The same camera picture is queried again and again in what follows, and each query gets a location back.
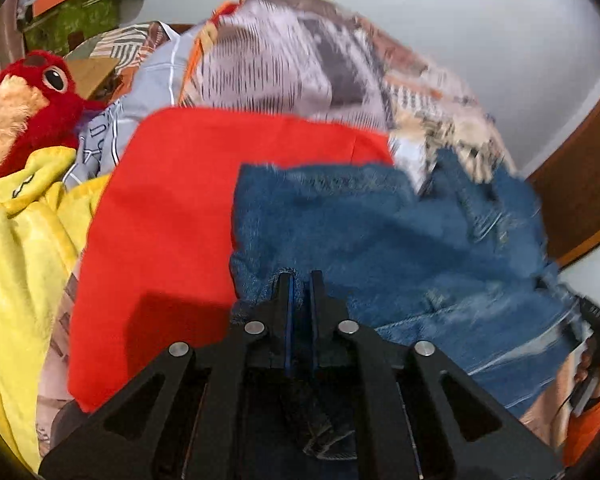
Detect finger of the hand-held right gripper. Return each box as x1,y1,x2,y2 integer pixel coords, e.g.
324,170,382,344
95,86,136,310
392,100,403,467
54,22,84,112
561,291,600,337

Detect yellow blanket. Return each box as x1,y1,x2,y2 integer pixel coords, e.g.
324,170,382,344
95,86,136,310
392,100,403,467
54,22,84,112
0,147,115,472

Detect striped pillow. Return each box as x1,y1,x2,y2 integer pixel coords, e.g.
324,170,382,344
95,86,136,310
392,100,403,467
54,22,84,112
64,21,182,62

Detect red garment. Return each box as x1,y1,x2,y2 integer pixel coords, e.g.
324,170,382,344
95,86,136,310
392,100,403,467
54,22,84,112
67,106,396,414

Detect printed folded quilt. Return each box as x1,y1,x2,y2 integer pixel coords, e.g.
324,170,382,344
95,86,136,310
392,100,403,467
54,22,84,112
177,0,486,133

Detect grey-blue striped cloth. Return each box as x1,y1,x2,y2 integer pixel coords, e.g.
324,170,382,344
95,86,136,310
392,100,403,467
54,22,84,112
62,25,217,192

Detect red plush toy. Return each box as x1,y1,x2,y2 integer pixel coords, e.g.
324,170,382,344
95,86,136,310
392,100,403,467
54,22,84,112
0,50,107,192

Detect green patterned box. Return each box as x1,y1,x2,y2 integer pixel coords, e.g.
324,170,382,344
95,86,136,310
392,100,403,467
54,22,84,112
22,0,121,57

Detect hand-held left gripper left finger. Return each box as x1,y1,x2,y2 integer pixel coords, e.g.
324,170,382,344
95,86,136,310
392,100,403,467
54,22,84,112
39,270,296,480

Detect blue denim jeans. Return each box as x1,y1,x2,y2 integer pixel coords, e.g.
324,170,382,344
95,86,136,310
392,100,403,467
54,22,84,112
229,147,589,462

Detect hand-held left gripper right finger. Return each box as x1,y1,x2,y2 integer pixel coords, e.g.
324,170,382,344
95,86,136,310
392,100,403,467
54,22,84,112
309,270,564,480

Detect wooden door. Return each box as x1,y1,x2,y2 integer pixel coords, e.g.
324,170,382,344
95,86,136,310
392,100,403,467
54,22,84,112
525,57,600,269

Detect printed bed sheet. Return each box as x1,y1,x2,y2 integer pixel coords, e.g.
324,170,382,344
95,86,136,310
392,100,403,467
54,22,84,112
36,110,528,461

